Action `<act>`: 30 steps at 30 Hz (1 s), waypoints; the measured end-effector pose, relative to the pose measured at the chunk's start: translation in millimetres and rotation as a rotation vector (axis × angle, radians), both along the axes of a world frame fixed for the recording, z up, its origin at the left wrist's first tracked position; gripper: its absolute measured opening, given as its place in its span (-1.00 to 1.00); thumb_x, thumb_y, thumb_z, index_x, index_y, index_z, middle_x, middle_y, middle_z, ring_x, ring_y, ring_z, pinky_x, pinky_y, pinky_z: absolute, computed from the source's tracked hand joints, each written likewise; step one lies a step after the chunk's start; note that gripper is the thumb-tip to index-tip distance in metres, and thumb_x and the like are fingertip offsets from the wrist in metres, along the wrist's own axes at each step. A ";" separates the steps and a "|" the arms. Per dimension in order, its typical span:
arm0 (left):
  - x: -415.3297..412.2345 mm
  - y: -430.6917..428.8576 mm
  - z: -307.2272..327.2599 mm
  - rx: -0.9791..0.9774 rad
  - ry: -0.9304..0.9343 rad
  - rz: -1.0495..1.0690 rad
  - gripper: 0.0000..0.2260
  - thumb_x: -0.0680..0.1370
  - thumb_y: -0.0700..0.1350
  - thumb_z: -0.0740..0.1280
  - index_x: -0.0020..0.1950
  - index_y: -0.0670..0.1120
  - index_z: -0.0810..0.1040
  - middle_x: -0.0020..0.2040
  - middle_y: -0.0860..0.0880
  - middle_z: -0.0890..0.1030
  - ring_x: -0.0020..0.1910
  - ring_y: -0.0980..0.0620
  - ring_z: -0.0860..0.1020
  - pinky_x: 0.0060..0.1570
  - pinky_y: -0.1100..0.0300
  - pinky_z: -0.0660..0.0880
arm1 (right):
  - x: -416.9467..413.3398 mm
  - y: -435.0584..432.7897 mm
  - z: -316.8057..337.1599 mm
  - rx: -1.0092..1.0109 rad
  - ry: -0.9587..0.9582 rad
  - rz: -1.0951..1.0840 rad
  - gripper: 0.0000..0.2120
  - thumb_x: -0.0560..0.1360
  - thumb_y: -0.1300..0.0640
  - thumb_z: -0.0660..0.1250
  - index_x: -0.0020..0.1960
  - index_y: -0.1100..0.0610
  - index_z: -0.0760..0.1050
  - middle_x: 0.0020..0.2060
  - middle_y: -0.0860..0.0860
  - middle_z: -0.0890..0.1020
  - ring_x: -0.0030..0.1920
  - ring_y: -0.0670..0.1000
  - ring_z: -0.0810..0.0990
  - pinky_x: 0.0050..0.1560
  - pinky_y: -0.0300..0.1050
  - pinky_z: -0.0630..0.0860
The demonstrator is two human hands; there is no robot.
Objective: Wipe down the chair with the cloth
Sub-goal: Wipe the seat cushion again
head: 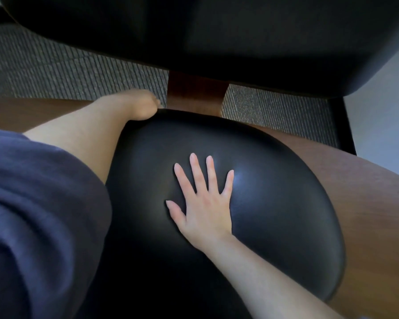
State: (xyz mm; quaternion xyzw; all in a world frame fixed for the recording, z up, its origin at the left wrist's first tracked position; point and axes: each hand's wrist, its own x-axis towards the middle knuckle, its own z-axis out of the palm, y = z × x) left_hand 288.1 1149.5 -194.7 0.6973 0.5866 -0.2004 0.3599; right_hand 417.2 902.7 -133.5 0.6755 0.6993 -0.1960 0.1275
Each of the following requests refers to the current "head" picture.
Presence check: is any person's right forearm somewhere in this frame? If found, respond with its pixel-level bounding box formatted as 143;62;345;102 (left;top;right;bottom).
206;234;345;319

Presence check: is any person's right hand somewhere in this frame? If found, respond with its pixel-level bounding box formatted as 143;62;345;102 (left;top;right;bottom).
165;152;235;253

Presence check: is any wooden chair with black cushion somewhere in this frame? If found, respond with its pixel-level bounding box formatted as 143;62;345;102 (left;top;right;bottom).
0;0;399;319

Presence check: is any person's left forearm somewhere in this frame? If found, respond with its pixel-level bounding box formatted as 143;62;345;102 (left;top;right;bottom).
23;93;133;185

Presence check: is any person's left hand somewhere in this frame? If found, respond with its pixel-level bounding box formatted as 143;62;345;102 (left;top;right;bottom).
118;89;164;122

